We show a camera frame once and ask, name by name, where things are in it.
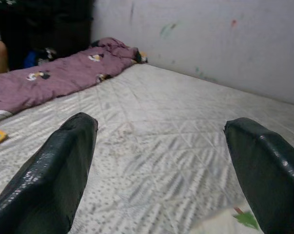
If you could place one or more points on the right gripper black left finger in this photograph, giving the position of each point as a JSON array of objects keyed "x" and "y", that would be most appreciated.
[{"x": 44, "y": 182}]

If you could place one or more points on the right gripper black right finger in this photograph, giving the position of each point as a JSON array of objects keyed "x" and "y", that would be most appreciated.
[{"x": 271, "y": 182}]

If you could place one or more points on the white pillow green tree print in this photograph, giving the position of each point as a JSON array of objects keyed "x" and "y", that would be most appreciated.
[{"x": 217, "y": 224}]

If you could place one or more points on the purple cartoon print blanket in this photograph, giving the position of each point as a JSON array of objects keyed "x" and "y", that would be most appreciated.
[{"x": 51, "y": 80}]

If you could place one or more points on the grey quilted mattress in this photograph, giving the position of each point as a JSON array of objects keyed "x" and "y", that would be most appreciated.
[{"x": 161, "y": 146}]

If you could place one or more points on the blue cloth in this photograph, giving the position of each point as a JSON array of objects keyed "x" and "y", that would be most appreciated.
[{"x": 31, "y": 61}]

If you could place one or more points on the black bag white lettering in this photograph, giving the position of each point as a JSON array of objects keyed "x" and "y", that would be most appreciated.
[{"x": 45, "y": 58}]

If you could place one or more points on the dark cabinet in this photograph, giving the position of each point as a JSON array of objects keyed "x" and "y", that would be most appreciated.
[{"x": 51, "y": 24}]

